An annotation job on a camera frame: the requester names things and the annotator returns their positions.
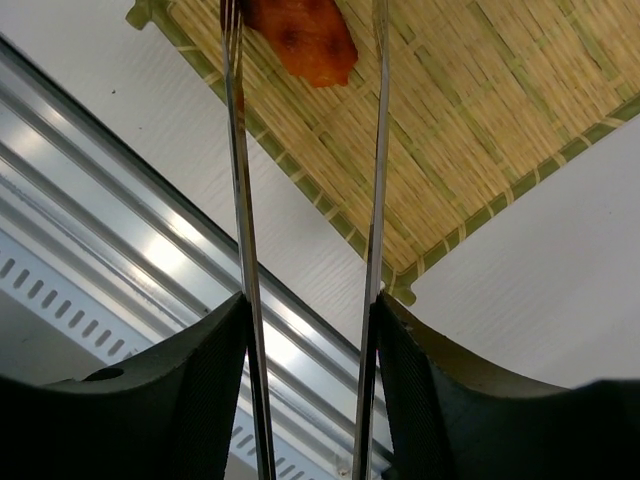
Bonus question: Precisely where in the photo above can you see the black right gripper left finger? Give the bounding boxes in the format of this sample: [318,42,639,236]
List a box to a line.
[1,294,248,479]

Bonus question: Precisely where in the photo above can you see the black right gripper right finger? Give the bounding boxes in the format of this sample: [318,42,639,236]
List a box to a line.
[375,294,639,479]

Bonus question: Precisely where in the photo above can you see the square bamboo tray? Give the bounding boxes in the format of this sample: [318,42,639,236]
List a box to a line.
[124,0,640,306]

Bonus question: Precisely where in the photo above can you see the orange spotted fried piece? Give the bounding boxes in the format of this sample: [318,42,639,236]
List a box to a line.
[240,0,359,88]

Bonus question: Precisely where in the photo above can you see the steel serving tongs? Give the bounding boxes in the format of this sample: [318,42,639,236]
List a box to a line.
[220,1,390,479]

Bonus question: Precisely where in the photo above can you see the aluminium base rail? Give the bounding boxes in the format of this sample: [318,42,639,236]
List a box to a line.
[0,34,396,480]

